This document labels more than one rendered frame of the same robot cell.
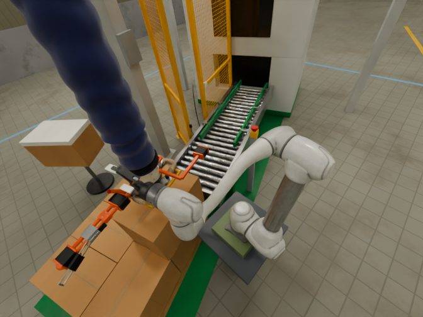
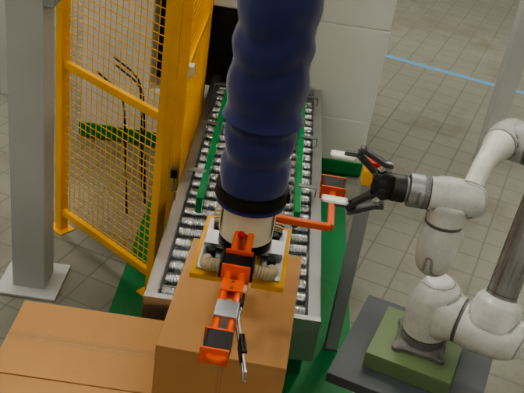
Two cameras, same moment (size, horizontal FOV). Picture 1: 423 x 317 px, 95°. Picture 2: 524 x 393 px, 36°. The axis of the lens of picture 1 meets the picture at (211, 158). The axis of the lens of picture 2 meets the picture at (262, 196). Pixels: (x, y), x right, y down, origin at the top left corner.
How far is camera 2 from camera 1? 1.87 m
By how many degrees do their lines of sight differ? 29
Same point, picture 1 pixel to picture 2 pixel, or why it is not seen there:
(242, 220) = (447, 299)
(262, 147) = (505, 139)
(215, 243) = (380, 383)
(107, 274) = not seen: outside the picture
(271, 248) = (513, 331)
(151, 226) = (262, 346)
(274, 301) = not seen: outside the picture
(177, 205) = (466, 187)
